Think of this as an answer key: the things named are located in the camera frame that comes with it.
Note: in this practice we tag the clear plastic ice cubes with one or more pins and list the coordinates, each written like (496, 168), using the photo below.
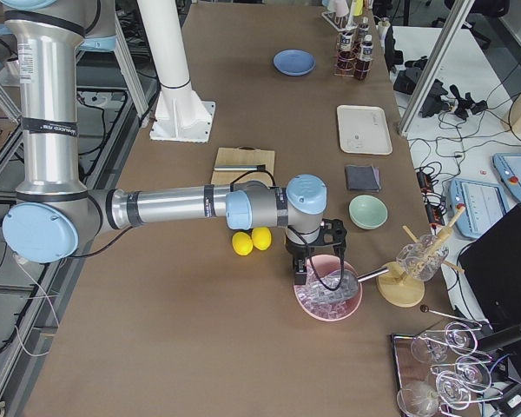
(324, 311)

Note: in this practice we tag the wine glass rack tray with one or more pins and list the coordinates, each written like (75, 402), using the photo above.
(446, 371)

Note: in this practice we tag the wooden cup tree stand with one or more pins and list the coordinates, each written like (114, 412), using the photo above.
(397, 286)

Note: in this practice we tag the copper wire bottle rack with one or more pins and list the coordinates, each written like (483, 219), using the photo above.
(356, 46)

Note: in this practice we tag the pink bowl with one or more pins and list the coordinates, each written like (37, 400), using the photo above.
(324, 264)

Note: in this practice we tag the dark drink bottle front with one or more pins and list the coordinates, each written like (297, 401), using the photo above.
(364, 59)

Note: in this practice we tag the cream rabbit tray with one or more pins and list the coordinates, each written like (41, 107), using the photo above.
(363, 130)

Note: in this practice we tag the dark drink bottle back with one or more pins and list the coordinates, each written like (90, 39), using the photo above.
(344, 52)

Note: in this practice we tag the clear glass mug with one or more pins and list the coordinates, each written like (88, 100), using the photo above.
(422, 259)

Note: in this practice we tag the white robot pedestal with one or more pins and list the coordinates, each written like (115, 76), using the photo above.
(180, 114)

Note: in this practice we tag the black laptop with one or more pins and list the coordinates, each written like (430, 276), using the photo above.
(492, 266)

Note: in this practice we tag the yellow lemon near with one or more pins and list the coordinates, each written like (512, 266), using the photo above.
(242, 243)

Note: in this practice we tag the metal ice scoop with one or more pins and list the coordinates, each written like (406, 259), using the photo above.
(348, 285)

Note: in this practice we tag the blue teach pendant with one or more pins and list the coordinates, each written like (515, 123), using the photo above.
(508, 166)
(485, 204)

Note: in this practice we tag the yellow lemon far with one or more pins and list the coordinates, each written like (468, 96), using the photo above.
(261, 238)

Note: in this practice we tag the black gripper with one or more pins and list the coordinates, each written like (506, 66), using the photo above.
(298, 250)

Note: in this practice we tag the steel muddler black tip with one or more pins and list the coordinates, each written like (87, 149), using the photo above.
(239, 168)

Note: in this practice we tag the dark drink bottle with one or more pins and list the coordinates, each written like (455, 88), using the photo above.
(364, 59)
(344, 52)

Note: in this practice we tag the blue teach pendant near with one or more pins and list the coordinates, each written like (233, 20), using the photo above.
(485, 204)

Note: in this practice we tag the blue plate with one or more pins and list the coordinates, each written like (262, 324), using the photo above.
(294, 62)

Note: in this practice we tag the grey folded cloth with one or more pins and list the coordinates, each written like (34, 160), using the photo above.
(362, 178)

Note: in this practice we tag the yellow lemon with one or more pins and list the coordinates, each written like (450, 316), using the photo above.
(242, 243)
(261, 238)

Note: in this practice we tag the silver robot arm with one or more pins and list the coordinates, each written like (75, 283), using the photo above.
(55, 213)

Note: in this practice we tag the blue teach pendant far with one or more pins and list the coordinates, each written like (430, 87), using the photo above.
(508, 166)

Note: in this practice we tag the wooden cutting board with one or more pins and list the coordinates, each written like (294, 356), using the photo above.
(234, 156)

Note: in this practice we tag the mint green bowl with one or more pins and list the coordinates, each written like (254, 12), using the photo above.
(367, 212)

